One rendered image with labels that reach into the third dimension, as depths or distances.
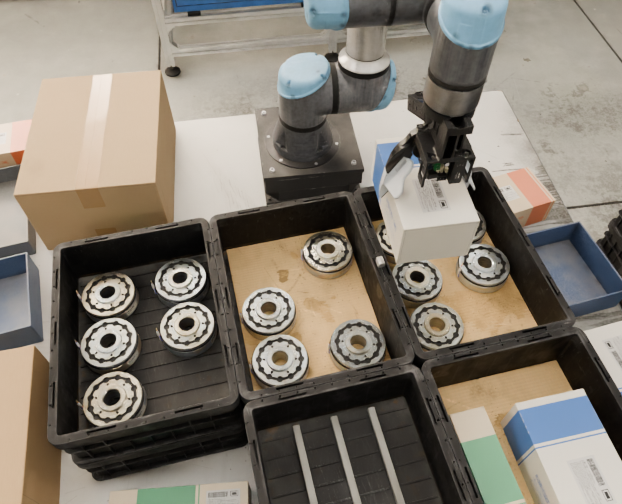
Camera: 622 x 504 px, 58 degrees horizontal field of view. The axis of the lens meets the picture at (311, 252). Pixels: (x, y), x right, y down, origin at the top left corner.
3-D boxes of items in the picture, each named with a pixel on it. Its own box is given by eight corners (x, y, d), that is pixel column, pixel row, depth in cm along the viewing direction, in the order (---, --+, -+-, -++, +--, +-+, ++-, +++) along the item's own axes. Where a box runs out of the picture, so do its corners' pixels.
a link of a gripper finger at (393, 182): (372, 213, 88) (412, 176, 83) (365, 185, 92) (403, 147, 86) (387, 218, 90) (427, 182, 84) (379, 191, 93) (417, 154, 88)
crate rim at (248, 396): (209, 223, 115) (207, 215, 113) (350, 197, 119) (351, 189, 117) (242, 408, 92) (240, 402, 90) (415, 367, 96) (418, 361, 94)
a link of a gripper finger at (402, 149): (379, 170, 87) (418, 132, 82) (377, 163, 88) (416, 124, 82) (402, 180, 90) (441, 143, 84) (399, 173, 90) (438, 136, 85)
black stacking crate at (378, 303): (216, 251, 123) (209, 218, 114) (347, 226, 127) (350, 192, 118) (248, 426, 100) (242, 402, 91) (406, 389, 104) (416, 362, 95)
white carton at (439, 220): (370, 175, 104) (375, 139, 97) (434, 169, 105) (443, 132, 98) (396, 264, 92) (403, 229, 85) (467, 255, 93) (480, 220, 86)
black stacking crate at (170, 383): (74, 279, 119) (54, 246, 109) (215, 252, 123) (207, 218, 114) (74, 468, 96) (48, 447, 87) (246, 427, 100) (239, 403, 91)
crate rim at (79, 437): (57, 251, 111) (52, 244, 109) (209, 223, 115) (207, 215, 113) (52, 452, 88) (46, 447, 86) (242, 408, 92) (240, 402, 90)
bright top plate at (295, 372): (246, 343, 105) (246, 342, 104) (299, 329, 106) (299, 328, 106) (259, 393, 99) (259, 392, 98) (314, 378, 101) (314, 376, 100)
